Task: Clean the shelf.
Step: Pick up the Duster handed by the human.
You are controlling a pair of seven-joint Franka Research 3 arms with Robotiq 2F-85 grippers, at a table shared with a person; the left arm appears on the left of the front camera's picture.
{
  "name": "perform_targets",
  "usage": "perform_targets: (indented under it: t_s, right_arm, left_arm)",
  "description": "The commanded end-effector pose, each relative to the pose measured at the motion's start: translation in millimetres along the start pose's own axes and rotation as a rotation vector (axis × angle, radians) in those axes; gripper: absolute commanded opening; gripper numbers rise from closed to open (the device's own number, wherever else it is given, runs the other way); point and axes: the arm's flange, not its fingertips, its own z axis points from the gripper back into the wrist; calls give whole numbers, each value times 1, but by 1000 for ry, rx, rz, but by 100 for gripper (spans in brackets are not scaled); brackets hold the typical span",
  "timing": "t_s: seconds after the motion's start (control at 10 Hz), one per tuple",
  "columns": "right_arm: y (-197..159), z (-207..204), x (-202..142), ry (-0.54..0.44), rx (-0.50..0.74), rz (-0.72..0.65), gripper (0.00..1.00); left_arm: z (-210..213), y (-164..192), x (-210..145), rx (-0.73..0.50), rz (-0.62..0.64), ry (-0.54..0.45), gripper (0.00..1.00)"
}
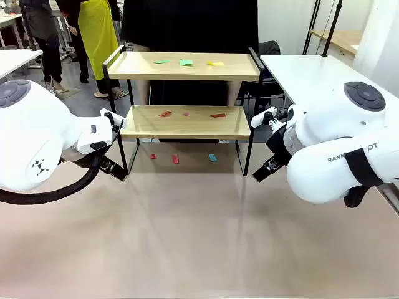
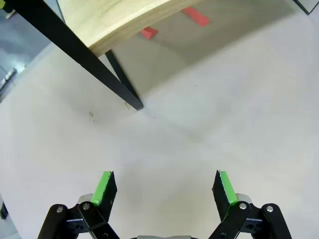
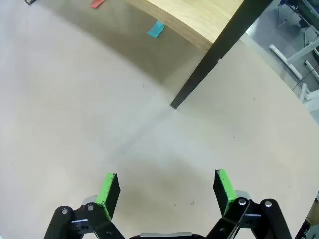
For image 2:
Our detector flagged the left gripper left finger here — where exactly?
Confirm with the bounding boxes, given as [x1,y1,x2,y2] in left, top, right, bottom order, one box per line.
[37,171,120,239]

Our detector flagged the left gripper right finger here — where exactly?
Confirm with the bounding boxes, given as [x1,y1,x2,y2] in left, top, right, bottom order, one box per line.
[209,170,293,239]

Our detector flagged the two-tier wooden shelf black frame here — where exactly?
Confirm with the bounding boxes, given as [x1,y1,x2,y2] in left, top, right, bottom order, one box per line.
[3,0,204,111]

